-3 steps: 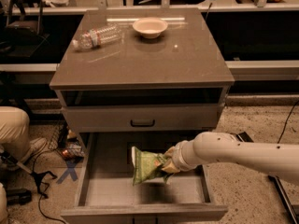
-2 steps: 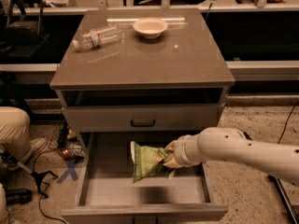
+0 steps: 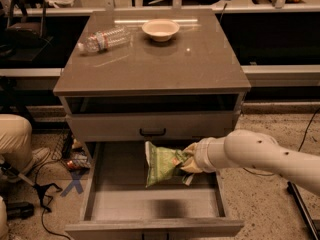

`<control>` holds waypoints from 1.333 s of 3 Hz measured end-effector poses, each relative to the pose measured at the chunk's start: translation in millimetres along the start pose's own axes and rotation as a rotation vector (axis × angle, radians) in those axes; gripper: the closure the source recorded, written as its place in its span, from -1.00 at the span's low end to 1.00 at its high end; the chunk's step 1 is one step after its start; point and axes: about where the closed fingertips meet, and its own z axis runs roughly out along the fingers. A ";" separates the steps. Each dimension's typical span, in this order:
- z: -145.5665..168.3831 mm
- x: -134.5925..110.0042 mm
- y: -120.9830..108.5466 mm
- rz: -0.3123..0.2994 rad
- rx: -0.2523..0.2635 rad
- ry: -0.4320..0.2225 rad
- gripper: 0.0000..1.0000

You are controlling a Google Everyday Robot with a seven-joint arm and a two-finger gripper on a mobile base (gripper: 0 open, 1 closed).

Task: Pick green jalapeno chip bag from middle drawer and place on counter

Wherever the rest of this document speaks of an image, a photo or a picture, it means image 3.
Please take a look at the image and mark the clear plastic water bottle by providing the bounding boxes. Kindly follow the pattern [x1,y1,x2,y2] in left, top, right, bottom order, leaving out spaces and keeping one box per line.
[77,26,131,54]

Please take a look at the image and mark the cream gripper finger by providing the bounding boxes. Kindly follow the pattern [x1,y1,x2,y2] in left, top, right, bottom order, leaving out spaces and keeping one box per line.
[184,142,197,156]
[181,157,202,173]

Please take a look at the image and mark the black cable on floor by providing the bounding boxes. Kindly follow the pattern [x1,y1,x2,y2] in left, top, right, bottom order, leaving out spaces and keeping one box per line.
[242,107,320,177]

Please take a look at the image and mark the person leg beige trousers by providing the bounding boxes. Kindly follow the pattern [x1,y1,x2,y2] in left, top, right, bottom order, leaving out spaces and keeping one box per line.
[0,114,33,173]

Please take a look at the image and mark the black pole on floor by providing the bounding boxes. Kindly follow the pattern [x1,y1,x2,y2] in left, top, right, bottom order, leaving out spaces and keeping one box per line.
[287,182,320,240]

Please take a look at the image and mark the black chair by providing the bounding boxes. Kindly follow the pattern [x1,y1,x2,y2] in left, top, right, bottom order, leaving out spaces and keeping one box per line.
[0,0,51,63]

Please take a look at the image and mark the green jalapeno chip bag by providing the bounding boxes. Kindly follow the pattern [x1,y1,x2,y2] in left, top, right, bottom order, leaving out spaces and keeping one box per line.
[145,141,194,187]

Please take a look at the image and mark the white paper bowl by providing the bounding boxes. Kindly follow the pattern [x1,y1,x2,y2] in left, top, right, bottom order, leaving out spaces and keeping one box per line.
[142,19,180,42]

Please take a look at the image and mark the grey drawer cabinet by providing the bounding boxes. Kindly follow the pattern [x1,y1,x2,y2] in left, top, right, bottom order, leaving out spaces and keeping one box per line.
[53,7,253,240]

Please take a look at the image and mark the closed grey top drawer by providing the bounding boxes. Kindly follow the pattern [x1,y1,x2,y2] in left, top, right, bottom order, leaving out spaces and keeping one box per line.
[66,111,240,142]

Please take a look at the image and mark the black device on floor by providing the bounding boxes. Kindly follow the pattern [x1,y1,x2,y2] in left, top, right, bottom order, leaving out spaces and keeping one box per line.
[6,202,34,219]

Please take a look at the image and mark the white sneaker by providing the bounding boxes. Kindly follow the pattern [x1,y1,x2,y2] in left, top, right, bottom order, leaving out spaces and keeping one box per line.
[6,146,52,184]

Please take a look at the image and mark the wire basket with items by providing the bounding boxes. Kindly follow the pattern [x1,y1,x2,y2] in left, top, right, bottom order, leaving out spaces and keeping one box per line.
[51,130,91,171]

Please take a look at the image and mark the black tripod stand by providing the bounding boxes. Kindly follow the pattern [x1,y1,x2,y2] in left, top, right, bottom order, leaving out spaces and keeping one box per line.
[0,161,62,213]

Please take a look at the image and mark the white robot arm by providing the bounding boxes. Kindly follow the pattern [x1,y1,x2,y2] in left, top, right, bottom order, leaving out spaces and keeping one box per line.
[181,130,320,195]

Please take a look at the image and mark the open grey middle drawer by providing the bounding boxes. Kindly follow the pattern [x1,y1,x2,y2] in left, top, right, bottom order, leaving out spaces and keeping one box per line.
[66,142,244,240]

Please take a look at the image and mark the black drawer handle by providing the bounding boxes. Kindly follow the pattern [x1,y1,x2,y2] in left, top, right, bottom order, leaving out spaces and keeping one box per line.
[139,128,167,137]

